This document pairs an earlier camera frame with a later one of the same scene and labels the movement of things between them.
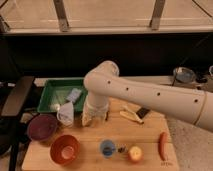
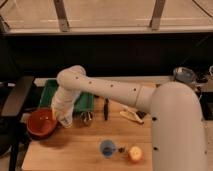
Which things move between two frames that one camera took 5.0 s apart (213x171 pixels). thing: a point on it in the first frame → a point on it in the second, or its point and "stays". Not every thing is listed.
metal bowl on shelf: [184, 75] stays
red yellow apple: [135, 153] stays
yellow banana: [131, 115] stays
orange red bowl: [65, 149] → [41, 121]
